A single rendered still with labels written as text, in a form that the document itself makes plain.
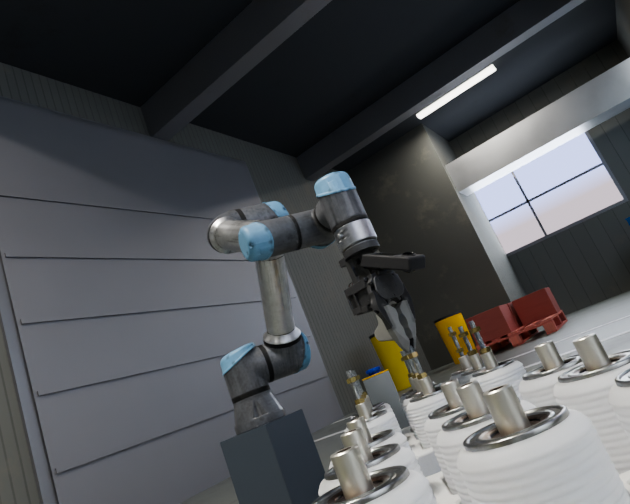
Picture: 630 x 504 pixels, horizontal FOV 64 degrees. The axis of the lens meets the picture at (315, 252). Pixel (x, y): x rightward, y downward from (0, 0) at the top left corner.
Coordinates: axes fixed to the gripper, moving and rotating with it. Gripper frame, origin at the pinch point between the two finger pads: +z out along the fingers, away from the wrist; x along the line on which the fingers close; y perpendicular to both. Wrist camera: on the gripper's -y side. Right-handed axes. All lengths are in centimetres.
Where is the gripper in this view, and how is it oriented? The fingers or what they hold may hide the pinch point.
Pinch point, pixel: (410, 343)
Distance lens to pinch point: 93.4
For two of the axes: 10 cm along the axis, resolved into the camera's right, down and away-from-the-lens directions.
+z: 3.6, 9.0, -2.5
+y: -5.6, 4.3, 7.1
